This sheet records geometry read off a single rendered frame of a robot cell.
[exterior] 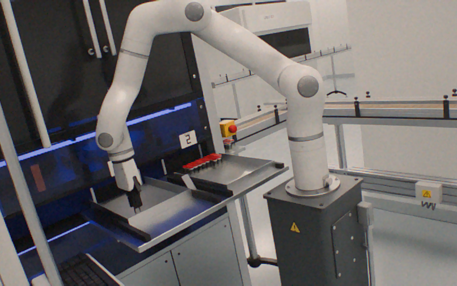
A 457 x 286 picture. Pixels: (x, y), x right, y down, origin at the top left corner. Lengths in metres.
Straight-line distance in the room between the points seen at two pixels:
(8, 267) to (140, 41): 0.70
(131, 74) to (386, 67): 1.88
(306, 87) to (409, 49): 1.55
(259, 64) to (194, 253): 0.97
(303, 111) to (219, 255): 0.98
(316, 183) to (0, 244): 0.91
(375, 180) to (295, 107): 1.17
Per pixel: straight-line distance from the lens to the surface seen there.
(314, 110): 1.18
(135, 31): 1.17
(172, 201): 1.33
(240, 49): 1.15
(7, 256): 0.85
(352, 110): 2.12
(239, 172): 1.52
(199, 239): 1.79
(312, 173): 1.25
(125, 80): 1.18
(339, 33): 10.41
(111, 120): 1.13
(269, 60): 1.18
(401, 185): 2.17
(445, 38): 2.52
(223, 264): 1.93
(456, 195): 2.10
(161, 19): 1.15
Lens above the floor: 1.38
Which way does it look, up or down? 14 degrees down
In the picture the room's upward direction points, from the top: 11 degrees counter-clockwise
